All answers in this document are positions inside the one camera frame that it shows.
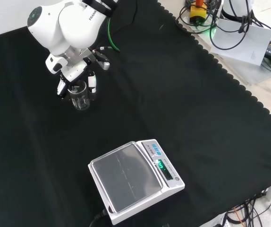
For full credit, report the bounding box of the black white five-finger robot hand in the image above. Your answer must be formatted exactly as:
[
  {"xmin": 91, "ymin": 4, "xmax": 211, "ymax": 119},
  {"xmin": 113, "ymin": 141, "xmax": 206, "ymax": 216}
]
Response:
[{"xmin": 45, "ymin": 48, "xmax": 98, "ymax": 101}]

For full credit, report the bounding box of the clear glass beaker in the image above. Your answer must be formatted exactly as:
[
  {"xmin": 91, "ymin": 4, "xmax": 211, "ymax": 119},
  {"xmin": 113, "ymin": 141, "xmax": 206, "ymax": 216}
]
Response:
[{"xmin": 67, "ymin": 80, "xmax": 91, "ymax": 112}]

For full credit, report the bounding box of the black bench cloth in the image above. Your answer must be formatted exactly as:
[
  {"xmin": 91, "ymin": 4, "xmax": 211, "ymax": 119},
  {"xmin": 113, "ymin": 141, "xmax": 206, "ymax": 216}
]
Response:
[{"xmin": 0, "ymin": 0, "xmax": 271, "ymax": 227}]

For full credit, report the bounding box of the white electronic balance steel pan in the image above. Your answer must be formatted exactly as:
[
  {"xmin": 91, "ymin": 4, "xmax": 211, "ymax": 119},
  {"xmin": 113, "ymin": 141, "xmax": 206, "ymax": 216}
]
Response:
[{"xmin": 87, "ymin": 139, "xmax": 186, "ymax": 226}]

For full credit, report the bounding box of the yellow stop button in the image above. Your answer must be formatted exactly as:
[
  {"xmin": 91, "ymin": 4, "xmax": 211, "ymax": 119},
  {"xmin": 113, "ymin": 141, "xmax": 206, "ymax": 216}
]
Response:
[{"xmin": 189, "ymin": 0, "xmax": 208, "ymax": 26}]

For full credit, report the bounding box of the white paper sheet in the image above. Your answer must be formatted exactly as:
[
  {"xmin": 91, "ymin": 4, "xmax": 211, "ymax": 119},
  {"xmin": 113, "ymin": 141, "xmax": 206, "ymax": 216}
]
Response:
[{"xmin": 210, "ymin": 18, "xmax": 271, "ymax": 66}]

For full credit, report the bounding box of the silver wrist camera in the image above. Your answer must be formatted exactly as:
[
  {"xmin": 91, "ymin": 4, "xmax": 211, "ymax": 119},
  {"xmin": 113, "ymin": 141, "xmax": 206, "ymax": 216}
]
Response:
[{"xmin": 96, "ymin": 52, "xmax": 111, "ymax": 71}]

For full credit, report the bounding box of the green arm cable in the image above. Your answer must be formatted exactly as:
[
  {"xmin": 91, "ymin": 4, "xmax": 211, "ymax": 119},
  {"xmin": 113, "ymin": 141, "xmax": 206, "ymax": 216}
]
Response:
[{"xmin": 106, "ymin": 16, "xmax": 121, "ymax": 52}]

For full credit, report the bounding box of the black balance power cable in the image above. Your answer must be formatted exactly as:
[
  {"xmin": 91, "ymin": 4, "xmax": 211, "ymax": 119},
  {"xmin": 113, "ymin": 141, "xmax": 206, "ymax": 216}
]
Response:
[{"xmin": 89, "ymin": 208, "xmax": 110, "ymax": 227}]

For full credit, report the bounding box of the black base cable bundle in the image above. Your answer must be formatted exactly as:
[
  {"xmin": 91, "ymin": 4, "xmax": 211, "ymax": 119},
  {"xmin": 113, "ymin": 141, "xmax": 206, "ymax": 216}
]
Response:
[{"xmin": 175, "ymin": 0, "xmax": 271, "ymax": 52}]

